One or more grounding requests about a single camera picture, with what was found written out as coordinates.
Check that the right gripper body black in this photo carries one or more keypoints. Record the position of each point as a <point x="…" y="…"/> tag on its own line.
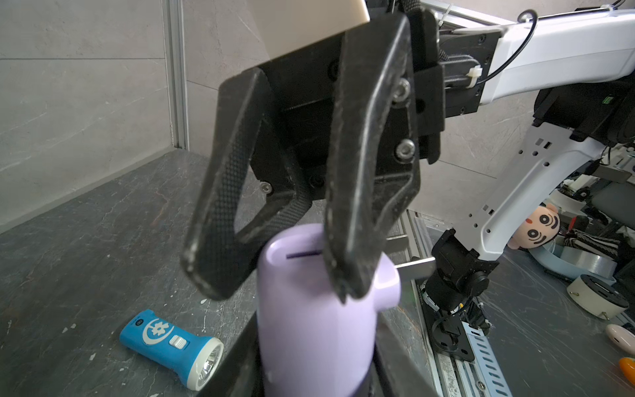
<point x="304" y="42"/>

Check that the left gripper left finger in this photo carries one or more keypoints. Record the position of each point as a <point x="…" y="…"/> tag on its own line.
<point x="240" y="372"/>

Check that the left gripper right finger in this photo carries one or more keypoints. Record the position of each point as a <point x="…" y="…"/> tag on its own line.
<point x="397" y="375"/>

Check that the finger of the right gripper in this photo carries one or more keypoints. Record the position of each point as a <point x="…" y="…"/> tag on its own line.
<point x="368" y="186"/>
<point x="249" y="136"/>

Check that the blue flashlight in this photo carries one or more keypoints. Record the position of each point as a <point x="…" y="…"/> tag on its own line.
<point x="193" y="358"/>

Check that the purple flashlight row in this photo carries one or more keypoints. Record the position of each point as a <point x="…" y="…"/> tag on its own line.
<point x="311" y="343"/>

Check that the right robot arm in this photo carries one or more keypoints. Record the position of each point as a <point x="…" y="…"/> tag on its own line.
<point x="582" y="66"/>

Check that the cartoon face doll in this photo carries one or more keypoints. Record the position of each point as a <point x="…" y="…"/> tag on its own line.
<point x="539" y="228"/>

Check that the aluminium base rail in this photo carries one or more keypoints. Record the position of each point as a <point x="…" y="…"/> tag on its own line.
<point x="471" y="369"/>

